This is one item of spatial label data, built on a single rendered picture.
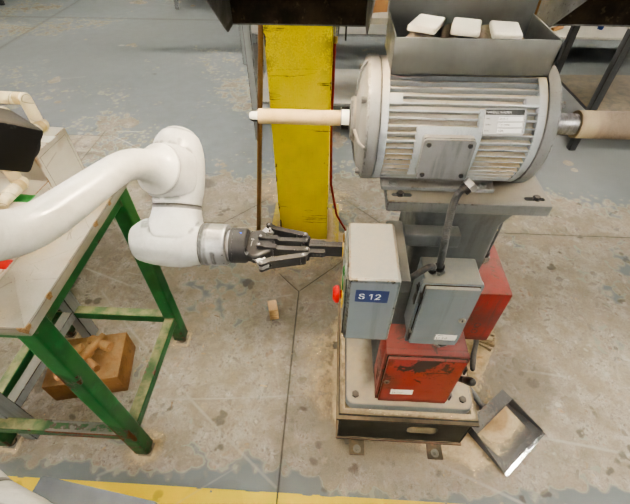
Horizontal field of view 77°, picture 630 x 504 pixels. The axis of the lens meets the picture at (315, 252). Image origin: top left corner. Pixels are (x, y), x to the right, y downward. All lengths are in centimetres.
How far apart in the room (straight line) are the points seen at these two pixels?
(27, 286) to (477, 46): 109
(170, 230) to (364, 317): 43
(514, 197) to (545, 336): 135
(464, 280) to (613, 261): 187
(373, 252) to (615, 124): 57
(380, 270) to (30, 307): 80
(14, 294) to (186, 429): 95
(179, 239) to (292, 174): 130
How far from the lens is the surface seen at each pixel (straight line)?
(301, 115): 90
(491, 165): 89
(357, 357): 158
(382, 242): 79
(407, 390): 142
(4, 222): 62
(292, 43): 178
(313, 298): 209
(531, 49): 84
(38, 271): 120
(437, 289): 100
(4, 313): 114
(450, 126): 82
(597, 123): 104
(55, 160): 135
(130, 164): 77
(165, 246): 85
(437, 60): 80
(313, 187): 211
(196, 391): 190
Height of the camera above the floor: 167
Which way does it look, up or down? 46 degrees down
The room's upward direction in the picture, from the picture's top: straight up
